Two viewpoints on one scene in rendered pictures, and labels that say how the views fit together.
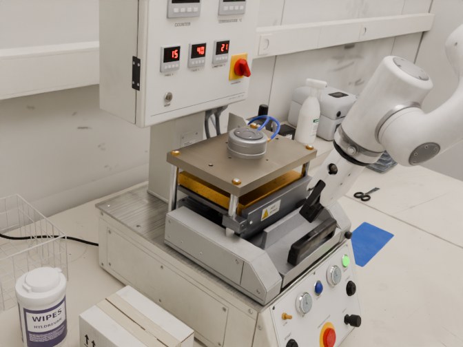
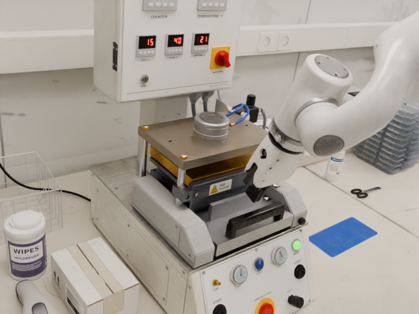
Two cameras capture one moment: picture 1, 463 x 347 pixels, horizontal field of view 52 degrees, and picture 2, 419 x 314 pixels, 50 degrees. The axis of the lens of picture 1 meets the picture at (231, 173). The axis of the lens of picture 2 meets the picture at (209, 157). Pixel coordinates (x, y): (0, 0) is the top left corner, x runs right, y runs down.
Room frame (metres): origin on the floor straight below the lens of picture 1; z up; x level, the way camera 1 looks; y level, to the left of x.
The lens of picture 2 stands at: (-0.02, -0.24, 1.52)
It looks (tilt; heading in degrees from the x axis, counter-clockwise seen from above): 27 degrees down; 13
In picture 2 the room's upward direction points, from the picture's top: 8 degrees clockwise
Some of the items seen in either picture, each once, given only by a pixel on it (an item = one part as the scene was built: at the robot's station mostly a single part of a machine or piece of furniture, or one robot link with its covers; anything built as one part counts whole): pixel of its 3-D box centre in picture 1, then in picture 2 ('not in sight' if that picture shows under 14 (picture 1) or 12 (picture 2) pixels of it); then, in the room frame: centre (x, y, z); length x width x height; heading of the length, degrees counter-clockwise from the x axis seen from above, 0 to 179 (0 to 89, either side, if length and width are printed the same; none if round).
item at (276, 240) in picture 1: (255, 218); (215, 194); (0.85, -0.06, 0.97); 0.30 x 0.22 x 0.08; 54
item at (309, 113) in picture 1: (311, 111); not in sight; (1.79, -0.28, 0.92); 0.09 x 0.08 x 0.25; 73
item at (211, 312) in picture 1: (238, 258); (204, 230); (0.89, -0.04, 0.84); 0.53 x 0.37 x 0.17; 54
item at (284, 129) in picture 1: (281, 135); not in sight; (1.71, -0.17, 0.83); 0.09 x 0.06 x 0.07; 135
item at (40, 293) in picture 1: (43, 308); (26, 244); (0.67, 0.32, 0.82); 0.09 x 0.09 x 0.15
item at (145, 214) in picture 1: (223, 220); (193, 193); (0.90, 0.00, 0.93); 0.46 x 0.35 x 0.01; 54
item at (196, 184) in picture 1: (246, 169); (211, 149); (0.88, -0.03, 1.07); 0.22 x 0.17 x 0.10; 144
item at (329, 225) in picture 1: (313, 239); (256, 218); (0.77, -0.17, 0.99); 0.15 x 0.02 x 0.04; 144
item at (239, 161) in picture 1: (238, 154); (207, 135); (0.91, -0.01, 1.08); 0.31 x 0.24 x 0.13; 144
